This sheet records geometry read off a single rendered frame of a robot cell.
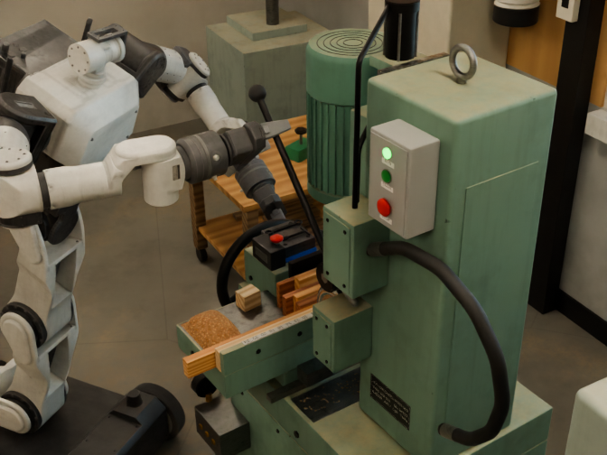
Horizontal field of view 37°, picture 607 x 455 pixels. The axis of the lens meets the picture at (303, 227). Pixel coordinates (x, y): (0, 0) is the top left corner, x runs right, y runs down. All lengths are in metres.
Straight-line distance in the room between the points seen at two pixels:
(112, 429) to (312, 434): 1.06
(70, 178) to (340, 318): 0.54
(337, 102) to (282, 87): 2.50
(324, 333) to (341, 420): 0.24
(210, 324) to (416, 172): 0.69
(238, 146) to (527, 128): 0.54
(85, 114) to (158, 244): 2.05
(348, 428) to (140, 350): 1.64
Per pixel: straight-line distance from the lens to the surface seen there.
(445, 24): 3.27
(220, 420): 2.14
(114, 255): 3.94
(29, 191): 1.62
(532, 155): 1.52
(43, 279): 2.34
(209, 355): 1.82
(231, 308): 2.00
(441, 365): 1.61
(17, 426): 2.77
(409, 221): 1.42
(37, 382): 2.66
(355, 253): 1.54
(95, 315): 3.59
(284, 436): 1.99
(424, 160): 1.38
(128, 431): 2.78
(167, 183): 1.67
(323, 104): 1.69
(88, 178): 1.63
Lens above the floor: 2.07
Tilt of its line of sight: 31 degrees down
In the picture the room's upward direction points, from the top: 1 degrees counter-clockwise
